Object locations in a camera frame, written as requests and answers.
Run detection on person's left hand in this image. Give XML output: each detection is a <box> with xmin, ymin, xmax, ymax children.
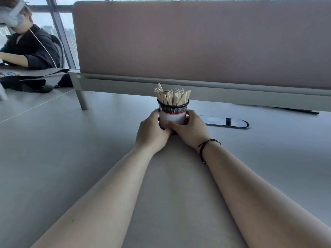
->
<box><xmin>135</xmin><ymin>109</ymin><xmax>173</xmax><ymax>153</ymax></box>

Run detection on person's right hand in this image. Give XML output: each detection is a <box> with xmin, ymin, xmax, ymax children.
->
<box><xmin>165</xmin><ymin>110</ymin><xmax>212</xmax><ymax>150</ymax></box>

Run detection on black mesh pen cup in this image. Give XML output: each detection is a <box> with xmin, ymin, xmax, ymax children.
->
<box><xmin>157</xmin><ymin>99</ymin><xmax>190</xmax><ymax>130</ymax></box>

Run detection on person's right forearm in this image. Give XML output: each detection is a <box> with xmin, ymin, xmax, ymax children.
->
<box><xmin>199</xmin><ymin>139</ymin><xmax>331</xmax><ymax>248</ymax></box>

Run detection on person's left forearm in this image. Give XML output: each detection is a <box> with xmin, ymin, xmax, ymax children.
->
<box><xmin>30</xmin><ymin>144</ymin><xmax>166</xmax><ymax>248</ymax></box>

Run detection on bundle of wooden sticks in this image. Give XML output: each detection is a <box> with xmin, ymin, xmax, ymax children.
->
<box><xmin>154</xmin><ymin>83</ymin><xmax>191</xmax><ymax>106</ymax></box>

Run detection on pink fabric desk divider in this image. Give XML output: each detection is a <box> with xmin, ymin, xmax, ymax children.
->
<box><xmin>73</xmin><ymin>0</ymin><xmax>331</xmax><ymax>90</ymax></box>

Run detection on grey mesh office chair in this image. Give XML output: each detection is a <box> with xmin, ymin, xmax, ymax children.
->
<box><xmin>50</xmin><ymin>34</ymin><xmax>65</xmax><ymax>69</ymax></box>

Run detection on black bag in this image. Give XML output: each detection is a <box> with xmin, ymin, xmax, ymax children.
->
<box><xmin>0</xmin><ymin>69</ymin><xmax>74</xmax><ymax>93</ymax></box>

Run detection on white headset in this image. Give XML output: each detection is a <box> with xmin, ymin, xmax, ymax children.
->
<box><xmin>0</xmin><ymin>0</ymin><xmax>27</xmax><ymax>27</ymax></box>

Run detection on grey metal divider frame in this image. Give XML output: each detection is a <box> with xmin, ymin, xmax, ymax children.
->
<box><xmin>68</xmin><ymin>69</ymin><xmax>331</xmax><ymax>112</ymax></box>

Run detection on black cord bracelet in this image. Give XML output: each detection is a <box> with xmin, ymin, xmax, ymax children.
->
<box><xmin>198</xmin><ymin>139</ymin><xmax>222</xmax><ymax>165</ymax></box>

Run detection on black oval cable grommet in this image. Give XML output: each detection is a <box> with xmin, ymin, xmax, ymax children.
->
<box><xmin>198</xmin><ymin>115</ymin><xmax>250</xmax><ymax>130</ymax></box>

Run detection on window frame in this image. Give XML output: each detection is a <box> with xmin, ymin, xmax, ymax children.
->
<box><xmin>21</xmin><ymin>0</ymin><xmax>81</xmax><ymax>70</ymax></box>

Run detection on white cable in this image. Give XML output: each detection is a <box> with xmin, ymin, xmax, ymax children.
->
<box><xmin>28</xmin><ymin>28</ymin><xmax>58</xmax><ymax>69</ymax></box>

